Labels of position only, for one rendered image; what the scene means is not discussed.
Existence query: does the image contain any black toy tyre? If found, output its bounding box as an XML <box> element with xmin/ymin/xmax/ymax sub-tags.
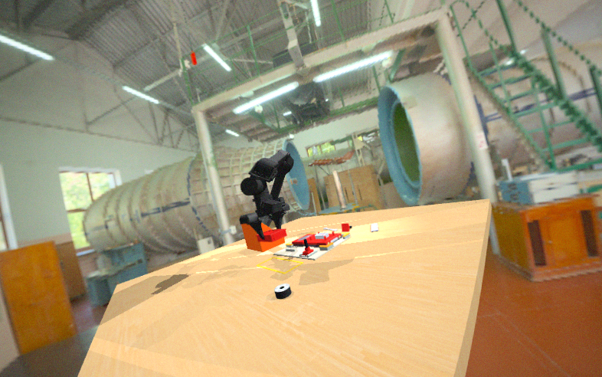
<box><xmin>274</xmin><ymin>284</ymin><xmax>291</xmax><ymax>299</ymax></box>

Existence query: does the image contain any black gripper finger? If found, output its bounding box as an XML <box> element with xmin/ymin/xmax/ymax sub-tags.
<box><xmin>247</xmin><ymin>221</ymin><xmax>264</xmax><ymax>240</ymax></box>
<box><xmin>272</xmin><ymin>212</ymin><xmax>286</xmax><ymax>229</ymax></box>

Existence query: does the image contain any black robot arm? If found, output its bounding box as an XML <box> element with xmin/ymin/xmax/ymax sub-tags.
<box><xmin>240</xmin><ymin>149</ymin><xmax>294</xmax><ymax>227</ymax></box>

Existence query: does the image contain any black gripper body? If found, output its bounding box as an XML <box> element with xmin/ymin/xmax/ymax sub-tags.
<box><xmin>240</xmin><ymin>192</ymin><xmax>290</xmax><ymax>225</ymax></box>

